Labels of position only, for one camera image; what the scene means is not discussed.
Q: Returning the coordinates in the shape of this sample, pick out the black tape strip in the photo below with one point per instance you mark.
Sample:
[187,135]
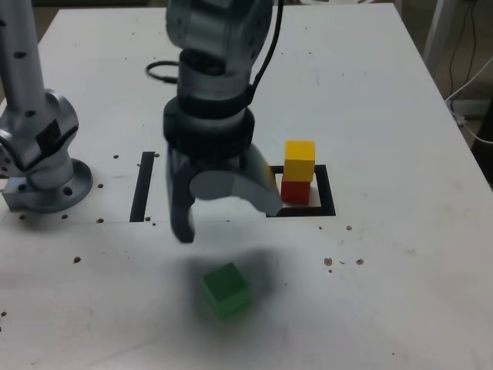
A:
[140,192]

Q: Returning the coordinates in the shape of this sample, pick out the black tape square outline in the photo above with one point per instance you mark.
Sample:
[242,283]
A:
[325,192]

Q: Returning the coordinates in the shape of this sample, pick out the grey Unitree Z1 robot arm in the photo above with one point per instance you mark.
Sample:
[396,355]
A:
[50,162]

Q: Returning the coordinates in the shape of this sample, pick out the yellow cube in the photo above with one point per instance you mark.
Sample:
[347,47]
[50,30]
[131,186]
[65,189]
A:
[299,163]

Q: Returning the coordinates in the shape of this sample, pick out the white metal frame post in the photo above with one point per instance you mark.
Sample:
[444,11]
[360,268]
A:
[435,31]

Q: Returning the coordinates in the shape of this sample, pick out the green cube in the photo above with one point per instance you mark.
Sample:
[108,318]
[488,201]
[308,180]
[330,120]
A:
[226,293]

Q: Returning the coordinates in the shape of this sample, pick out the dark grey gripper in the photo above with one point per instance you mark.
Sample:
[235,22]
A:
[217,163]

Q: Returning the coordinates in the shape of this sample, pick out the red cube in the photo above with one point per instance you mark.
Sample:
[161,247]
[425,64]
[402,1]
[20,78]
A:
[296,192]

